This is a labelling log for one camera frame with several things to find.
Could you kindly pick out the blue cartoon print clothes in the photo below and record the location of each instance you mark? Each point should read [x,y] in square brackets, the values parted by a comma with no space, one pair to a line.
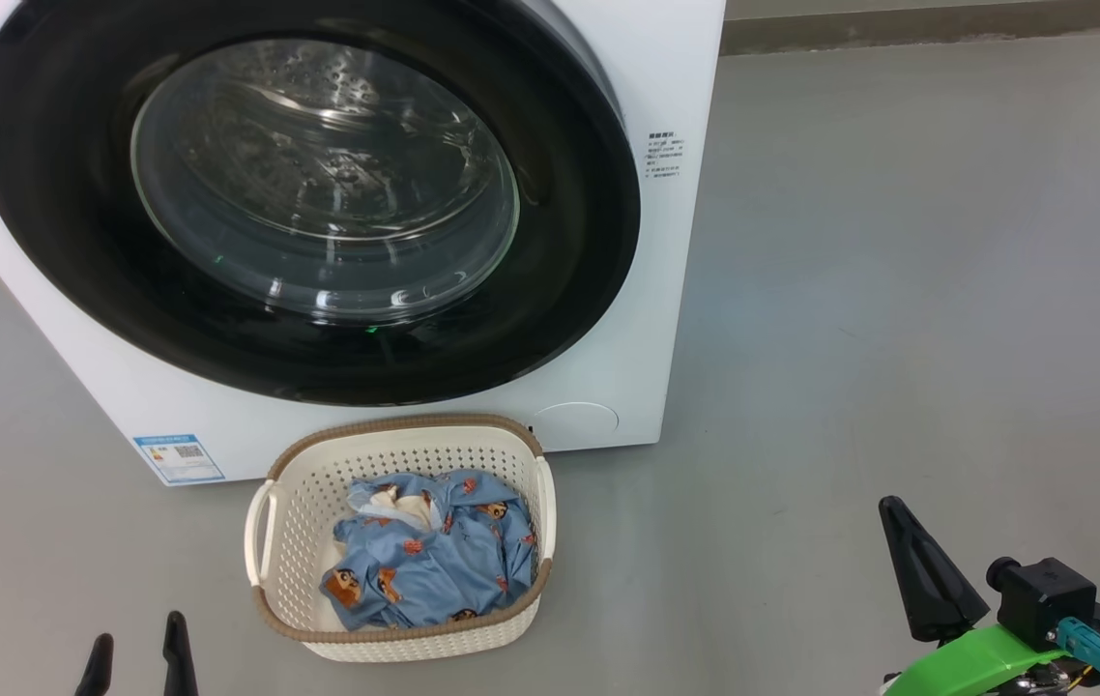
[434,570]

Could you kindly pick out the teal right camera connector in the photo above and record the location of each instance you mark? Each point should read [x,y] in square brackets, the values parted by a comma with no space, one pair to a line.
[1091,648]

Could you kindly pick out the blue energy label sticker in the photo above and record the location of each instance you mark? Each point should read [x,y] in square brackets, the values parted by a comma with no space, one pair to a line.
[179,459]

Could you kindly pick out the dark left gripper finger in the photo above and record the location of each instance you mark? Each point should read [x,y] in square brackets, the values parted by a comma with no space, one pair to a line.
[178,662]
[98,672]

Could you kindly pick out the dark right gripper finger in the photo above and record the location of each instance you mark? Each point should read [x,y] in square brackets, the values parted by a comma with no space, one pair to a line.
[932,590]

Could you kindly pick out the cream perforated laundry basket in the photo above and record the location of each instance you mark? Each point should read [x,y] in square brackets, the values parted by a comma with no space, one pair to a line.
[303,483]

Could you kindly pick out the black round glass washer door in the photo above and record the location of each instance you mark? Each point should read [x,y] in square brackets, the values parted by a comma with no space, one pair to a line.
[57,193]

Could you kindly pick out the white front-load washing machine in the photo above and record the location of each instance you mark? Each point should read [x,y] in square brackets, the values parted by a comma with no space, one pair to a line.
[608,319]

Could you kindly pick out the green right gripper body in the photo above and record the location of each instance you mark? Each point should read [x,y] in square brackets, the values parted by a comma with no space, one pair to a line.
[966,667]

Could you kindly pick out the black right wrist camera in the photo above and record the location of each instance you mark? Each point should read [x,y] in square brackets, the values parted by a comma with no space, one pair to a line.
[1043,599]

